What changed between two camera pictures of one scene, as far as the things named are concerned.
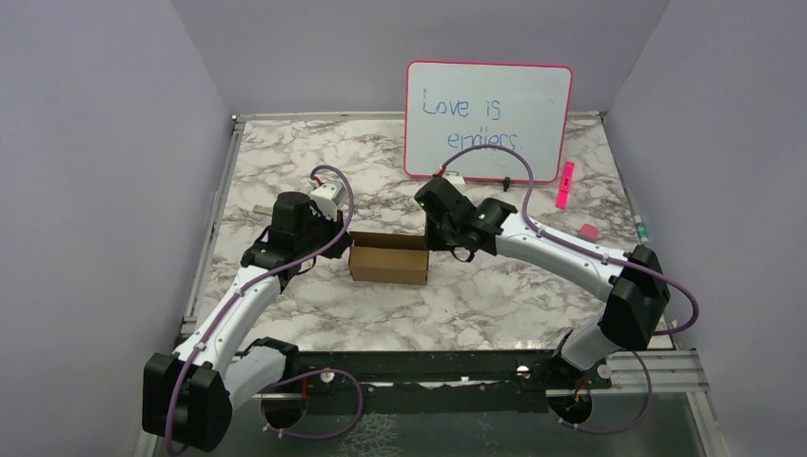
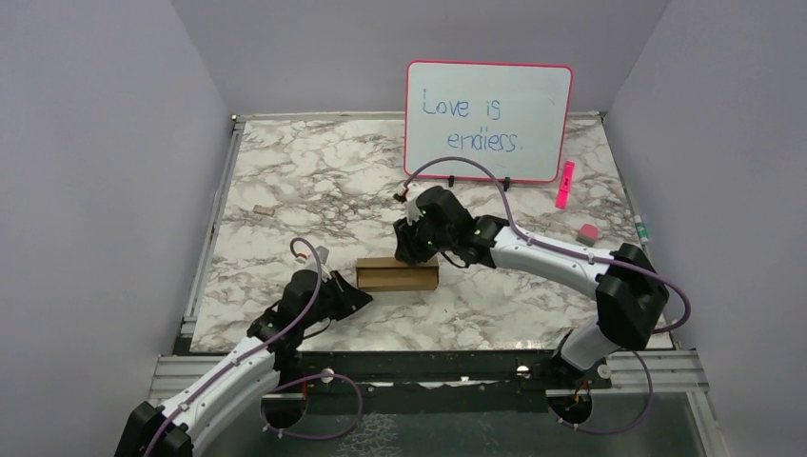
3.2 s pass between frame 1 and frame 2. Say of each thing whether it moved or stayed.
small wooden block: stayed
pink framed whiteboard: stayed
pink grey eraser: stayed
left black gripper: moved
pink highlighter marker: stayed
